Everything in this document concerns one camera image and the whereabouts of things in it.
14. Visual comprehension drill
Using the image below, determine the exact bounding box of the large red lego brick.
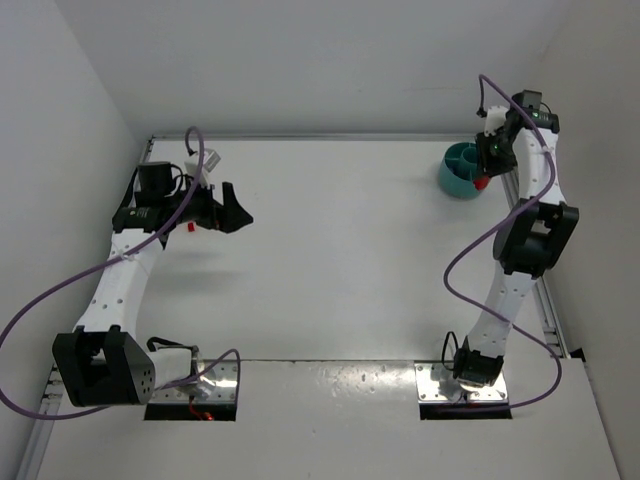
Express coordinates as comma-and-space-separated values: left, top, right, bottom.
473, 175, 491, 192

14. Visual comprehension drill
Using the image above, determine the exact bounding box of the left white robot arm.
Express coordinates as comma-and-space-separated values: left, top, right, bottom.
52, 151, 253, 407

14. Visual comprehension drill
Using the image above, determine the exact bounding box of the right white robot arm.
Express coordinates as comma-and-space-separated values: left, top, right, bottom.
452, 90, 579, 387

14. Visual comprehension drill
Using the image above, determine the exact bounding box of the teal divided round container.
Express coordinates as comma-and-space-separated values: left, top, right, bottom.
437, 142, 482, 200

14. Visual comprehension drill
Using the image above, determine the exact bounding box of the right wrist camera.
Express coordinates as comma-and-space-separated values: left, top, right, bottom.
483, 106, 509, 137

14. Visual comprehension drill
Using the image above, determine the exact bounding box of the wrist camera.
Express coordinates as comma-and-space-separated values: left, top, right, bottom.
184, 148, 221, 188
483, 106, 509, 137

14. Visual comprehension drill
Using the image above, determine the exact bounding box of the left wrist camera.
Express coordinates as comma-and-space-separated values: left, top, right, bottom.
184, 148, 221, 188

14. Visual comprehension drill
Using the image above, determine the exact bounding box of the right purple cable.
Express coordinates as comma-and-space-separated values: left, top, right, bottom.
443, 73, 564, 410

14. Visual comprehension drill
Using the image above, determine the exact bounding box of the purple cable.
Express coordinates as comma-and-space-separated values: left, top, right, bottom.
443, 73, 564, 410
0, 125, 241, 420

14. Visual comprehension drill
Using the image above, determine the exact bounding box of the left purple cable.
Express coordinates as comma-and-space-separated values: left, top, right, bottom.
0, 125, 241, 420

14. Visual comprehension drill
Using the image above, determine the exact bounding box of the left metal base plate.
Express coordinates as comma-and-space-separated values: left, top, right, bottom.
149, 359, 238, 406

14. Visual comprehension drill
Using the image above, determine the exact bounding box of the metal base plate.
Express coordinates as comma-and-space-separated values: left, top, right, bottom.
149, 359, 238, 406
414, 362, 509, 406

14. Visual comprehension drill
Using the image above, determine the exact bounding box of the red wire under left base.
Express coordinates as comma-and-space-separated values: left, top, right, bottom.
188, 398, 216, 420

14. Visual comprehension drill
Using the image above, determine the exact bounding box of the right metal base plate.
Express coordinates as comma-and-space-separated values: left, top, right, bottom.
414, 362, 509, 406

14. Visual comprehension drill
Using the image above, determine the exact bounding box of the aluminium frame rail left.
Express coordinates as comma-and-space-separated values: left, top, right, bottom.
16, 364, 65, 480

